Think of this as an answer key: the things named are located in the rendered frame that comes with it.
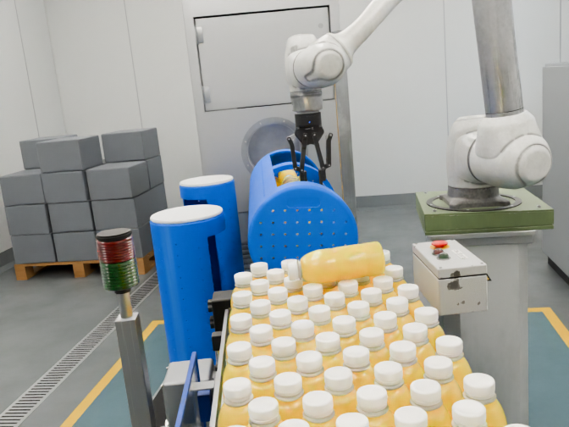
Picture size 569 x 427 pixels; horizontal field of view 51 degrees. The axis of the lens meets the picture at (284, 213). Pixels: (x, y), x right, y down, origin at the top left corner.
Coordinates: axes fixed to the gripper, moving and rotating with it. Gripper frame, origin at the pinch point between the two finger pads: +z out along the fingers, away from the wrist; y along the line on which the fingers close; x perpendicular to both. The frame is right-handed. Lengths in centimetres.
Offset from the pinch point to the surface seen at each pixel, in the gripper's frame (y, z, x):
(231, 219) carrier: 33, 36, -128
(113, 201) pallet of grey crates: 142, 54, -329
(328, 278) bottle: 3, 10, 59
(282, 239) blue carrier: 11.1, 9.9, 23.6
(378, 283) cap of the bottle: -6, 11, 60
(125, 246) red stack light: 39, -4, 69
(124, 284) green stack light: 40, 3, 70
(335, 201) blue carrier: -3.3, 1.4, 23.6
